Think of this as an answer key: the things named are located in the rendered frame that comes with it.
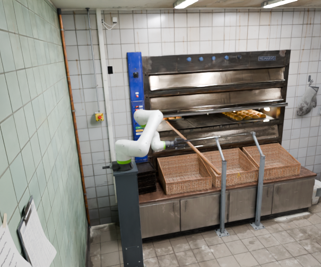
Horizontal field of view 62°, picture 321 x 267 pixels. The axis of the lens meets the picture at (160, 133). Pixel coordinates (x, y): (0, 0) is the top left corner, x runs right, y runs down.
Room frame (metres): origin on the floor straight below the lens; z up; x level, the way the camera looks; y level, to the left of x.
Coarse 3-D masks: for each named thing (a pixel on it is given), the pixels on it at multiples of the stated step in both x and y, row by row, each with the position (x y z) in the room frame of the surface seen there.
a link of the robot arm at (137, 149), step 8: (152, 112) 2.35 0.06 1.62; (160, 112) 2.36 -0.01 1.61; (152, 120) 2.27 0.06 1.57; (160, 120) 2.32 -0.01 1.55; (152, 128) 2.20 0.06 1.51; (144, 136) 2.10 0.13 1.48; (152, 136) 2.15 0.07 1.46; (136, 144) 2.01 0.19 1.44; (144, 144) 2.02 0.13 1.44; (136, 152) 1.98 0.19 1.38; (144, 152) 1.98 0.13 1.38
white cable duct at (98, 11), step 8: (96, 8) 3.01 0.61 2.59; (104, 48) 3.02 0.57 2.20; (104, 56) 3.02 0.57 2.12; (104, 64) 3.02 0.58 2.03; (104, 72) 3.02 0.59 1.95; (104, 80) 3.02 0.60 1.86; (104, 88) 3.01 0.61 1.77; (112, 136) 3.02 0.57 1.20; (112, 144) 3.02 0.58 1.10; (112, 152) 3.02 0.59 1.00; (112, 160) 3.02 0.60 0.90
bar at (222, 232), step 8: (216, 136) 2.93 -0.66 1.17; (224, 136) 2.95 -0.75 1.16; (232, 136) 2.97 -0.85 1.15; (256, 144) 2.95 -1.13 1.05; (224, 160) 2.73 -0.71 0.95; (264, 160) 2.81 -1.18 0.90; (224, 168) 2.70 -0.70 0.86; (224, 176) 2.71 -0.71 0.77; (224, 184) 2.71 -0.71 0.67; (224, 192) 2.71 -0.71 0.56; (224, 200) 2.71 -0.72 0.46; (224, 208) 2.71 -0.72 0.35; (256, 208) 2.84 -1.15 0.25; (224, 216) 2.71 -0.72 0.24; (256, 216) 2.82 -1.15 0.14; (256, 224) 2.81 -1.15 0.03; (216, 232) 2.73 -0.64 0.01; (224, 232) 2.72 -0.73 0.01
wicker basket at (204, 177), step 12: (180, 156) 3.18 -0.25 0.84; (192, 156) 3.21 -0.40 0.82; (180, 168) 3.14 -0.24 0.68; (192, 168) 3.16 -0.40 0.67; (204, 168) 2.99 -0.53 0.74; (168, 180) 3.02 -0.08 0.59; (180, 180) 3.01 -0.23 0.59; (192, 180) 2.73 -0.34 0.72; (204, 180) 2.77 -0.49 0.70; (168, 192) 2.71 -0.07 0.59; (180, 192) 2.70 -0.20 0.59
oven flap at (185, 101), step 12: (168, 96) 3.22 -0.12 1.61; (180, 96) 3.25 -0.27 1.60; (192, 96) 3.28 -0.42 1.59; (204, 96) 3.31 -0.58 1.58; (216, 96) 3.34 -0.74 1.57; (228, 96) 3.37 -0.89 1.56; (240, 96) 3.40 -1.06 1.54; (252, 96) 3.43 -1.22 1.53; (264, 96) 3.47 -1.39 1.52; (276, 96) 3.50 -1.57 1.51; (156, 108) 3.14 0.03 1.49; (168, 108) 3.17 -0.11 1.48; (180, 108) 3.18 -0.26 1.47; (192, 108) 3.21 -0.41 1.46
